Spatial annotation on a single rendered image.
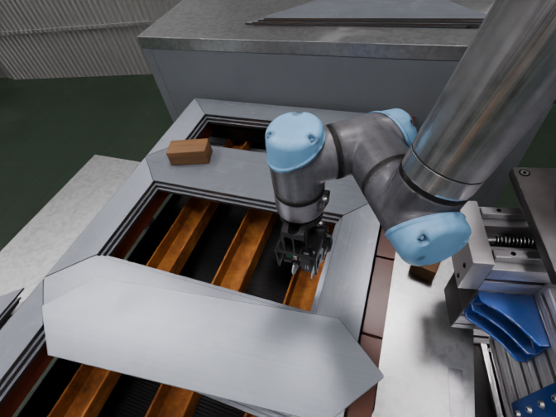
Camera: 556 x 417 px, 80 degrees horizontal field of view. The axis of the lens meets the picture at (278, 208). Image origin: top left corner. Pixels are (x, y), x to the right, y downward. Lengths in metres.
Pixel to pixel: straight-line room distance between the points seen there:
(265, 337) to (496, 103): 0.55
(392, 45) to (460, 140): 0.77
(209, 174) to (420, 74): 0.67
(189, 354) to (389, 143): 0.53
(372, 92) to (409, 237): 0.83
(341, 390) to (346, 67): 0.86
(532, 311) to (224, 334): 0.55
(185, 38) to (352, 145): 0.94
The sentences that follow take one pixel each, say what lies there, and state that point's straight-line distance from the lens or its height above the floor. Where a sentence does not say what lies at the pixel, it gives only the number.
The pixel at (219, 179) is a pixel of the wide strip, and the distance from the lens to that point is 0.97.
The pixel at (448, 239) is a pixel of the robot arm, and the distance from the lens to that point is 0.36.
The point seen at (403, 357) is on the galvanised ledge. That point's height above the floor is 0.68.
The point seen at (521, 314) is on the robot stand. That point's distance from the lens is 0.72.
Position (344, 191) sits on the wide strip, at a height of 0.84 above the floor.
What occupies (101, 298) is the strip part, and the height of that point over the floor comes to 0.84.
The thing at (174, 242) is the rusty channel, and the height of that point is 0.68.
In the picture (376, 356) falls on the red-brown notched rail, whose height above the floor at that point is 0.83.
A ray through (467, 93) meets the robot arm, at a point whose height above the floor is 1.34.
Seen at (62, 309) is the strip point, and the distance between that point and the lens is 0.91.
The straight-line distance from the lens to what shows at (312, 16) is 1.21.
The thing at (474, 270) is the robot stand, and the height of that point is 0.97.
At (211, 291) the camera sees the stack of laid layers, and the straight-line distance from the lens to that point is 0.76.
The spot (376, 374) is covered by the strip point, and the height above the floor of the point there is 0.84.
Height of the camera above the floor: 1.49
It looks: 50 degrees down
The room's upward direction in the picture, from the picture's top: 11 degrees counter-clockwise
